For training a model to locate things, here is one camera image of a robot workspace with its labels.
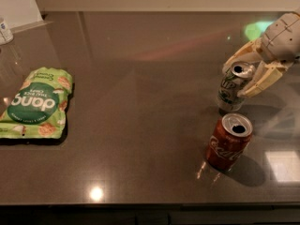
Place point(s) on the red coke can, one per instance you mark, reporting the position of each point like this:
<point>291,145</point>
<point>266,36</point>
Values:
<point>231,136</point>

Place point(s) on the green dang chips bag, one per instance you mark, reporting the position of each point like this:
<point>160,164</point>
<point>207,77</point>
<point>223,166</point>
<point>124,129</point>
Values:
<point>38,110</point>

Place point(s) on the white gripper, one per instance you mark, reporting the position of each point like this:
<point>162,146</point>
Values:
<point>281,41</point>

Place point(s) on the white container at left edge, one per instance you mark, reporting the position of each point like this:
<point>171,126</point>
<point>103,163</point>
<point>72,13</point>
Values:
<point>5,33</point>

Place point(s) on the white green 7up can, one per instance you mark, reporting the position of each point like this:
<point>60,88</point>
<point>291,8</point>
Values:
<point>235,79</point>

